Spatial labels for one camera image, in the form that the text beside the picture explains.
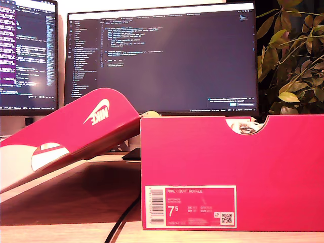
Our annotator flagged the red Nike shoebox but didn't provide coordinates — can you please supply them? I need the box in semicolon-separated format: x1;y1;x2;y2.
0;87;324;232

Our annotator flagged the flat black pad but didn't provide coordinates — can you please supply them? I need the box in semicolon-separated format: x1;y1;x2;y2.
121;148;141;161

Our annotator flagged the large black computer monitor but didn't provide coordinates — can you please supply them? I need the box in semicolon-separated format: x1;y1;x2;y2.
63;2;260;118

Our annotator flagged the green leafy houseplant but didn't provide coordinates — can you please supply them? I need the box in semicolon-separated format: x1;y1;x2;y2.
255;0;324;116

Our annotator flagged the computer monitor with purple panel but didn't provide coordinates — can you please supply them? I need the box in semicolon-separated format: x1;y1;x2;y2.
0;0;60;117

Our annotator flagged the black table cable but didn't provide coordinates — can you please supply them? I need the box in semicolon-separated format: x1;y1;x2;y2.
104;194;142;243

